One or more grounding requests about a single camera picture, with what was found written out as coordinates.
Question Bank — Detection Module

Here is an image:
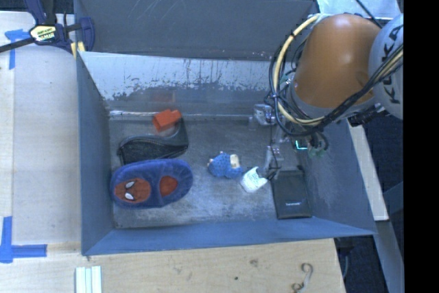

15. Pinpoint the black zipper pouch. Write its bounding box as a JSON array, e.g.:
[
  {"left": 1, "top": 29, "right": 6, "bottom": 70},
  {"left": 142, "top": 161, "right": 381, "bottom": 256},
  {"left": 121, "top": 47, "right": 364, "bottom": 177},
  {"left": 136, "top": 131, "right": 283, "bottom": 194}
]
[{"left": 117, "top": 118, "right": 190, "bottom": 165}]

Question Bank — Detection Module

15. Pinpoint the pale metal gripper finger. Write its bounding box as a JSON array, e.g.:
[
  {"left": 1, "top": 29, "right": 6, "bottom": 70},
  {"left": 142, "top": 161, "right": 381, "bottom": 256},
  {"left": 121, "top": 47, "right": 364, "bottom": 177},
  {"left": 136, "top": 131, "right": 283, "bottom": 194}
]
[{"left": 261, "top": 145, "right": 285, "bottom": 180}]

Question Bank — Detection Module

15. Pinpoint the black flat wallet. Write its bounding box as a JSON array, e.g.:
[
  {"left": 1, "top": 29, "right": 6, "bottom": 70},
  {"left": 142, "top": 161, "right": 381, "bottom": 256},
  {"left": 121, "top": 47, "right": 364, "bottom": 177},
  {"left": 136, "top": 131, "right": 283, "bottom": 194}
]
[{"left": 270, "top": 166, "right": 313, "bottom": 220}]

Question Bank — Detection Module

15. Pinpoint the red-brown small block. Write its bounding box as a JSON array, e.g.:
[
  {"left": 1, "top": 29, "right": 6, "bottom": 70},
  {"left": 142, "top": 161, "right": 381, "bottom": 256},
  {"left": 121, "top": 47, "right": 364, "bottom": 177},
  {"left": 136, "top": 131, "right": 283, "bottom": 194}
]
[{"left": 152, "top": 108, "right": 182, "bottom": 132}]

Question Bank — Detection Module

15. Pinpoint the grey metal bin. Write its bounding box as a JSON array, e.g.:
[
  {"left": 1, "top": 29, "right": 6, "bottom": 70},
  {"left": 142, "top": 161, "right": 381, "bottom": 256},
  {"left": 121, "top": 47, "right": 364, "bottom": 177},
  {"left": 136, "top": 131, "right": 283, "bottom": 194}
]
[{"left": 72, "top": 0, "right": 379, "bottom": 257}]

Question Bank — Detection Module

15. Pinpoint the small white bottle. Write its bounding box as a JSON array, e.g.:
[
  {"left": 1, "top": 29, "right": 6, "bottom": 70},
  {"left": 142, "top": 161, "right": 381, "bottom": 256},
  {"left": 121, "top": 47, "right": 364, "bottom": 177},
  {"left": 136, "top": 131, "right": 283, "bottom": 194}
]
[{"left": 239, "top": 166, "right": 269, "bottom": 194}]

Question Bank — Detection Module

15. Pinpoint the blue slipper with red face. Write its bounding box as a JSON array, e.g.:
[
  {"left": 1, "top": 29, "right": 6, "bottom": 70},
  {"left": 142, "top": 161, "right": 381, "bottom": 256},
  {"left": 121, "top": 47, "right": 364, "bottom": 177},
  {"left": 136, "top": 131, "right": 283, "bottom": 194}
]
[{"left": 109, "top": 158, "right": 194, "bottom": 210}]

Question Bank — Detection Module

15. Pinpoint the pale wood flat board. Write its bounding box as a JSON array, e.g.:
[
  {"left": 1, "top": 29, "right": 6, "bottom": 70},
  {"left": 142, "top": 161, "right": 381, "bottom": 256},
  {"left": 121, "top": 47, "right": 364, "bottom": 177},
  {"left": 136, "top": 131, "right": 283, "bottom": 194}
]
[{"left": 11, "top": 44, "right": 83, "bottom": 246}]

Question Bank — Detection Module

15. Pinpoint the black cylinder on white bracket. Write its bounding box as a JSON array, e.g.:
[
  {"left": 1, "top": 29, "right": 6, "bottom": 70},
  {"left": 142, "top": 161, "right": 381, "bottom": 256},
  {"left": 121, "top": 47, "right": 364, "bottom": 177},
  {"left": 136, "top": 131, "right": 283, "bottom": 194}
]
[{"left": 346, "top": 103, "right": 387, "bottom": 126}]

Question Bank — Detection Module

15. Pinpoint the blue soft toy figure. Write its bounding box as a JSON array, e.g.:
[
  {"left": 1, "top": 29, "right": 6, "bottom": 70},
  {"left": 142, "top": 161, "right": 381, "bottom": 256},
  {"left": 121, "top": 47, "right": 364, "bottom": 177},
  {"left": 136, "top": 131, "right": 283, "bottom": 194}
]
[{"left": 206, "top": 151, "right": 244, "bottom": 180}]

